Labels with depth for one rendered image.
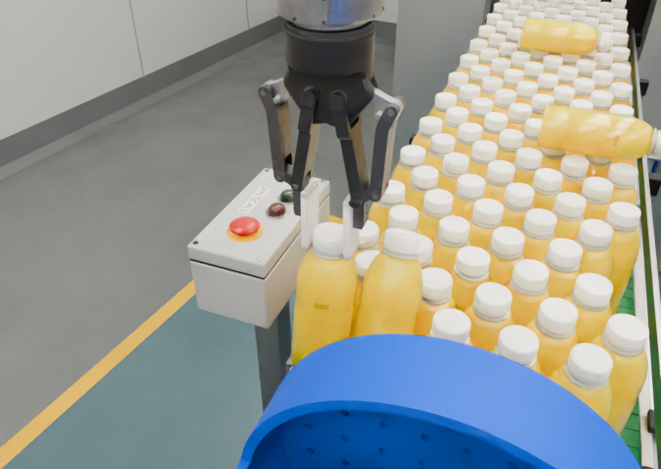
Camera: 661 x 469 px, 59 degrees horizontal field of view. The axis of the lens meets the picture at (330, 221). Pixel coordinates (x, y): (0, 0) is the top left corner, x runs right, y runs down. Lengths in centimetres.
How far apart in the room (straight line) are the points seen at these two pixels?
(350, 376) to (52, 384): 183
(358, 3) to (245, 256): 32
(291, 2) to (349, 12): 4
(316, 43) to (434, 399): 28
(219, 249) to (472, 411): 41
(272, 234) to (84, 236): 213
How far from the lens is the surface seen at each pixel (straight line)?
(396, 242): 63
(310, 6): 47
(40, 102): 358
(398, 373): 37
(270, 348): 88
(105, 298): 242
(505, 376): 38
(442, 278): 68
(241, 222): 71
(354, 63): 49
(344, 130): 52
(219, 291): 72
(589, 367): 62
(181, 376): 205
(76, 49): 368
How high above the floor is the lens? 151
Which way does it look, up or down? 34 degrees down
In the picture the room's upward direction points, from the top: straight up
